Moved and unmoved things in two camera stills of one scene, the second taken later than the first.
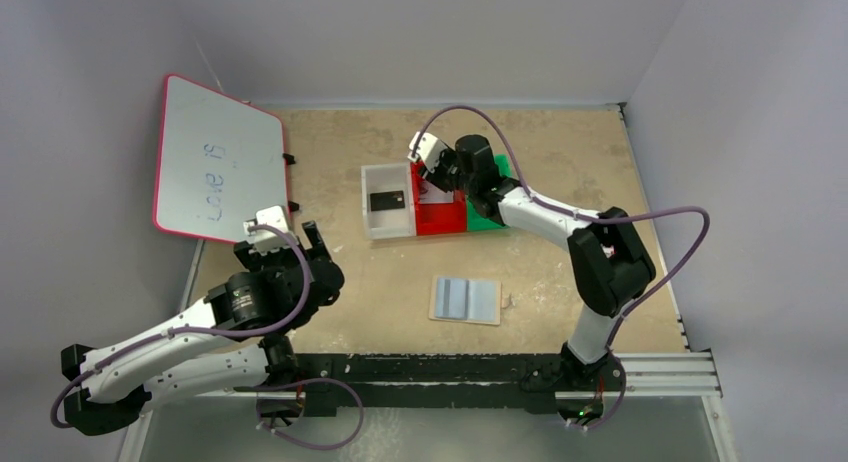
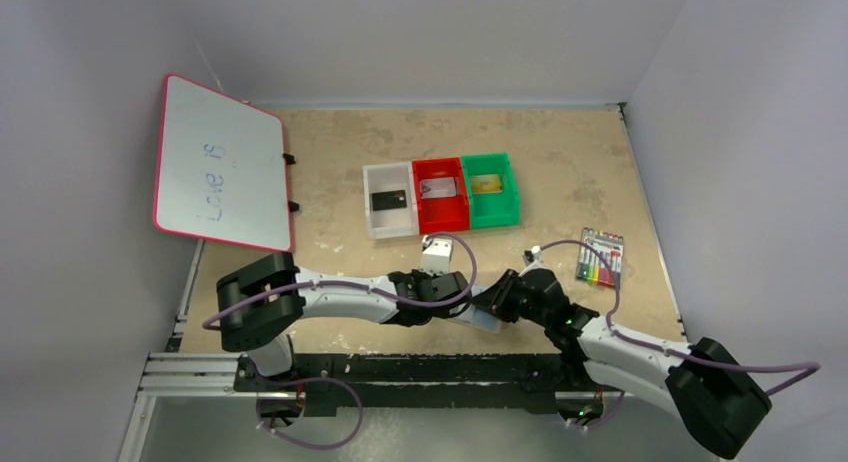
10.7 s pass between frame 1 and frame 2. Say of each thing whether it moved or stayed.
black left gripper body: moved
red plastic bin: stayed
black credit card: stayed
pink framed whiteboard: stayed
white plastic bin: stayed
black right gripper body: moved
